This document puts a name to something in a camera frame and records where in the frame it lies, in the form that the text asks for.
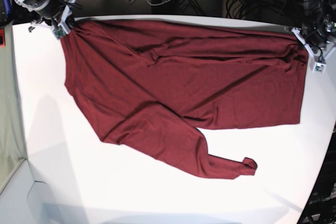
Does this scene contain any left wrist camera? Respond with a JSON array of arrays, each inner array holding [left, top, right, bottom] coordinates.
[[311, 61, 327, 74]]

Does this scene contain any dark red t-shirt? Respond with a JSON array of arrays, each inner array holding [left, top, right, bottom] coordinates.
[[61, 20, 309, 179]]

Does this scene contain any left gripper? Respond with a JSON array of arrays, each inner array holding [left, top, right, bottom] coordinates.
[[290, 28, 335, 63]]

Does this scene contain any red box at left edge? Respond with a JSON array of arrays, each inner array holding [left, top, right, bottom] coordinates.
[[0, 28, 6, 48]]

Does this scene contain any blue handled tool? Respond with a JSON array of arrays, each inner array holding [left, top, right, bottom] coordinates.
[[3, 0, 12, 16]]

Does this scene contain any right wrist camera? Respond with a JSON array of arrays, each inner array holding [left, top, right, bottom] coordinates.
[[52, 27, 67, 40]]

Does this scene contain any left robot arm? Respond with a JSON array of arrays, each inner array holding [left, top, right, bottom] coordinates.
[[291, 0, 335, 65]]

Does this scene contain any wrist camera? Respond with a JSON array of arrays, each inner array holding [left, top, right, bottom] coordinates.
[[311, 61, 327, 74], [52, 27, 67, 40]]

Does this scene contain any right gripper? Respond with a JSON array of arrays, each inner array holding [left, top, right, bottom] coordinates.
[[28, 0, 76, 34]]

